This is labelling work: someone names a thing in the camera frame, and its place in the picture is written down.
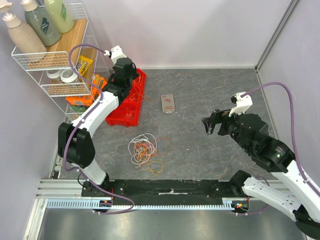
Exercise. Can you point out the yellow candy bag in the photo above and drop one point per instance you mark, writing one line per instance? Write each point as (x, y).
(83, 64)

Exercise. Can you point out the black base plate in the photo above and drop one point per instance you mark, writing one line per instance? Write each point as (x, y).
(174, 192)

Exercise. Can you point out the red plastic bin middle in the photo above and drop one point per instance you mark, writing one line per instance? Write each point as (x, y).
(136, 96)

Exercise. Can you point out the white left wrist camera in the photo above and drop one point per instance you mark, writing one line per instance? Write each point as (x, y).
(114, 54)

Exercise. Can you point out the orange snack box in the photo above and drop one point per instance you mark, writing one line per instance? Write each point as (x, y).
(81, 100)

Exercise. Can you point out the grey green pump bottle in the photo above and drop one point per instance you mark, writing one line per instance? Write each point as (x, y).
(41, 23)

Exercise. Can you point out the light blue cable duct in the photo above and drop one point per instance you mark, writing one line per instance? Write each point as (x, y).
(99, 204)

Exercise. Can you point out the white tape roll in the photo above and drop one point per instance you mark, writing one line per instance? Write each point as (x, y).
(68, 76)
(53, 73)

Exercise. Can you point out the red plastic bin far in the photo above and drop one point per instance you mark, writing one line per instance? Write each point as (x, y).
(141, 80)

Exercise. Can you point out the white wire shelf rack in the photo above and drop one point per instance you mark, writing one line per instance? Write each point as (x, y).
(71, 44)

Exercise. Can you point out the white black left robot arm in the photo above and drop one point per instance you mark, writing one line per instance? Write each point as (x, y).
(75, 144)

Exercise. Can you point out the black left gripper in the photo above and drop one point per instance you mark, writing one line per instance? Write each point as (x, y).
(135, 74)

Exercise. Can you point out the green packet bottom shelf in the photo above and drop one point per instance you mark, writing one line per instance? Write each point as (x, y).
(78, 108)

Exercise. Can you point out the light green bottle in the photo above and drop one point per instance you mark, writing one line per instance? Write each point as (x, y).
(60, 15)

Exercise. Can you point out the orange green small boxes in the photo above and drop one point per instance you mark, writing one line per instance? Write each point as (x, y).
(100, 82)

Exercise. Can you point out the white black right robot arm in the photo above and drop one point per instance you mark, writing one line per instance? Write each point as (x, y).
(251, 133)

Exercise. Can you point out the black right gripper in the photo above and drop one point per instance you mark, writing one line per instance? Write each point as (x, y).
(215, 121)

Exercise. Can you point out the red plastic bin near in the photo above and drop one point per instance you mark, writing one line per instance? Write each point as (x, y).
(127, 114)

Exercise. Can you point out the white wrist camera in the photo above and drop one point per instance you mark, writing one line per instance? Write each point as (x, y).
(242, 103)
(114, 54)

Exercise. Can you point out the beige pump bottle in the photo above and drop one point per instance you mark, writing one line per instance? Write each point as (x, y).
(22, 34)

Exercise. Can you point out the white tape roll right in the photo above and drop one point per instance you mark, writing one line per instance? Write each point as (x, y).
(68, 76)

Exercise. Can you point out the white tape roll left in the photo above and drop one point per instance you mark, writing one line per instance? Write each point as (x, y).
(53, 73)

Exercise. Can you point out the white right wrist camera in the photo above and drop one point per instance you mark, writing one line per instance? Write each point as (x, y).
(242, 103)

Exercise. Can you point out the red plastic bin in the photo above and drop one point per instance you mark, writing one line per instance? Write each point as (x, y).
(136, 96)
(127, 114)
(141, 80)

